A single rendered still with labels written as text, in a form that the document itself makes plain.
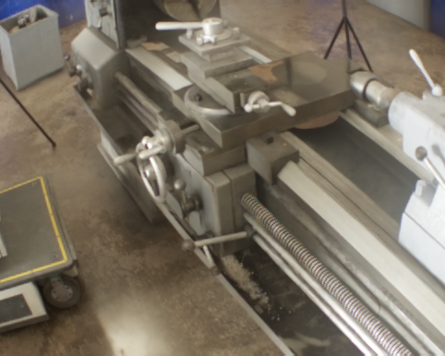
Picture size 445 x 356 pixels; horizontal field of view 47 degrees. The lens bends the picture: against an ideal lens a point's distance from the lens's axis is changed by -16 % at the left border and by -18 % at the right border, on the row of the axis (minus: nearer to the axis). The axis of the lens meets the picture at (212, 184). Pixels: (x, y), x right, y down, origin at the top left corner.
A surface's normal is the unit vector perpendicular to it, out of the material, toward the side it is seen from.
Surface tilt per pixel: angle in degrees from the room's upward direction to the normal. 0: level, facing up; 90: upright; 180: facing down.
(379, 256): 36
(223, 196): 90
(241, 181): 90
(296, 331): 0
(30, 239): 0
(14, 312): 90
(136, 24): 90
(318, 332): 0
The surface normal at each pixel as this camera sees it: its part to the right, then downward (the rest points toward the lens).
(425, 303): -0.58, -0.43
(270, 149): -0.09, -0.80
